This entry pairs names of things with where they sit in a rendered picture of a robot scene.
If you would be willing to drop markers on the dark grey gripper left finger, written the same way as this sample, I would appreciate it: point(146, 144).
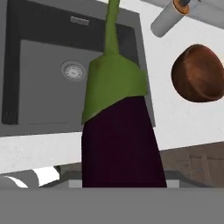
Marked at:
point(71, 179)

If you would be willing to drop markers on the brown wooden bowl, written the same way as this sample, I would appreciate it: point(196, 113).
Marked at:
point(198, 74)

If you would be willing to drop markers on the grey kitchen sink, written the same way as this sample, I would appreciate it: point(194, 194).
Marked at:
point(43, 87)

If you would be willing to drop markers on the purple eggplant with green stem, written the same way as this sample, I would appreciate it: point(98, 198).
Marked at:
point(122, 145)

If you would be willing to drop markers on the brown wooden cupboard front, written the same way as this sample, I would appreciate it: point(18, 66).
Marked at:
point(195, 166)

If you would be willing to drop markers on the grey sink tap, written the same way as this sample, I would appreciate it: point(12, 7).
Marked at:
point(175, 16)

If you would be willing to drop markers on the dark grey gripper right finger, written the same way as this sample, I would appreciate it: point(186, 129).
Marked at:
point(180, 180)

